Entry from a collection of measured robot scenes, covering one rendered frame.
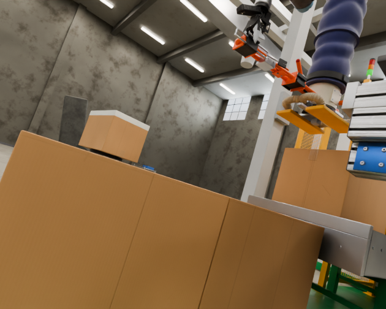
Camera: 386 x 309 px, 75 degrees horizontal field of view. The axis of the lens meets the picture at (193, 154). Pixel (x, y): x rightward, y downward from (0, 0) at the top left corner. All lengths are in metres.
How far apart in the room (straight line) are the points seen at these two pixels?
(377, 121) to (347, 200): 0.67
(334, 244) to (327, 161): 0.42
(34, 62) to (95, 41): 2.76
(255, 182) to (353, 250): 1.47
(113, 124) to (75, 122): 4.10
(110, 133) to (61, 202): 1.86
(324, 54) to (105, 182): 1.38
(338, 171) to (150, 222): 1.04
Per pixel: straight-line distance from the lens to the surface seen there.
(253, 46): 1.23
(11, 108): 12.35
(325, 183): 1.48
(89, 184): 0.64
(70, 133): 6.51
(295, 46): 3.15
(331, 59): 1.64
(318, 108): 1.40
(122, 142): 2.52
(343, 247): 1.34
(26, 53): 12.72
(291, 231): 1.12
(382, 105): 0.88
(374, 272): 1.43
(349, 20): 1.79
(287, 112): 1.50
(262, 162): 2.63
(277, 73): 1.37
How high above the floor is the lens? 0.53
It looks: 8 degrees up
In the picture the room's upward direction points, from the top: 17 degrees clockwise
